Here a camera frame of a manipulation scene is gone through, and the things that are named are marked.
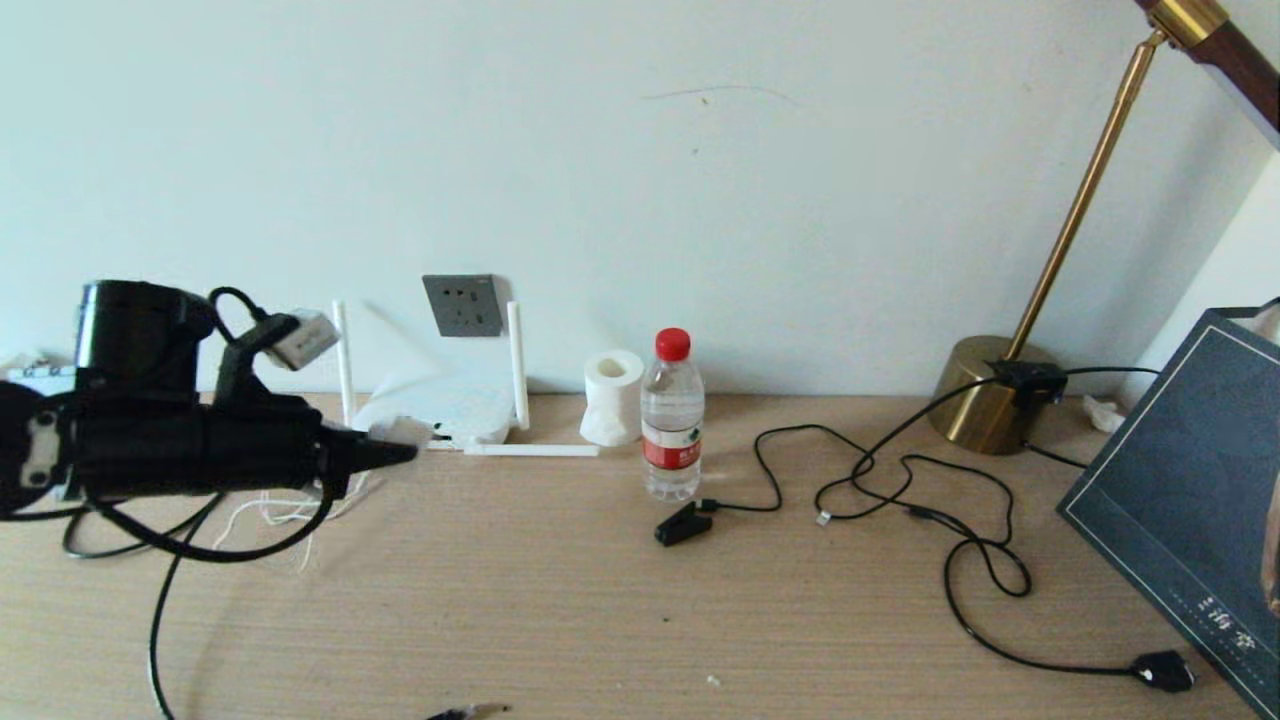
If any brass desk lamp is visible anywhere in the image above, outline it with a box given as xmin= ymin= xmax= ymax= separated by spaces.
xmin=928 ymin=0 xmax=1280 ymax=457

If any grey wall socket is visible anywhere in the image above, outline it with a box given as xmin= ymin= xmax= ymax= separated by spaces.
xmin=422 ymin=274 xmax=504 ymax=338

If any thin black dock cable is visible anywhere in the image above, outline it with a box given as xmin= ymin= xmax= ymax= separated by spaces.
xmin=697 ymin=425 xmax=1017 ymax=549

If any clear water bottle red cap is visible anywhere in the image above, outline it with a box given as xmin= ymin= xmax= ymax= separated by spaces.
xmin=641 ymin=328 xmax=706 ymax=502

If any black inline switch box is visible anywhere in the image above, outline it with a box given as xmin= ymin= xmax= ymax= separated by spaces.
xmin=985 ymin=360 xmax=1069 ymax=406

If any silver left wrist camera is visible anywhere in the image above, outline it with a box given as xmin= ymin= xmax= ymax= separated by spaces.
xmin=262 ymin=310 xmax=341 ymax=373

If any black cable with clip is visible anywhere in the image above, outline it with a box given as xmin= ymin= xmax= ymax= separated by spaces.
xmin=815 ymin=372 xmax=1198 ymax=694

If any white router with antennas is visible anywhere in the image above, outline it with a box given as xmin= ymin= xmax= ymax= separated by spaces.
xmin=333 ymin=298 xmax=601 ymax=459

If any small black charging dock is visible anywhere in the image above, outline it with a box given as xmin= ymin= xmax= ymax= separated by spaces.
xmin=655 ymin=502 xmax=713 ymax=547

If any white toilet paper roll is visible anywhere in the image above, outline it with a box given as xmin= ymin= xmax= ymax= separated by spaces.
xmin=580 ymin=349 xmax=646 ymax=447

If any black left wrist camera cable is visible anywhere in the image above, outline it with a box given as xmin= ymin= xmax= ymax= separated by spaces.
xmin=60 ymin=286 xmax=336 ymax=563

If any thin white adapter cable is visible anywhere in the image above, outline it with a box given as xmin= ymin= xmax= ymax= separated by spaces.
xmin=215 ymin=440 xmax=376 ymax=573

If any white power adapter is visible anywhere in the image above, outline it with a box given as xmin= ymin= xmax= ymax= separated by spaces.
xmin=368 ymin=415 xmax=433 ymax=448

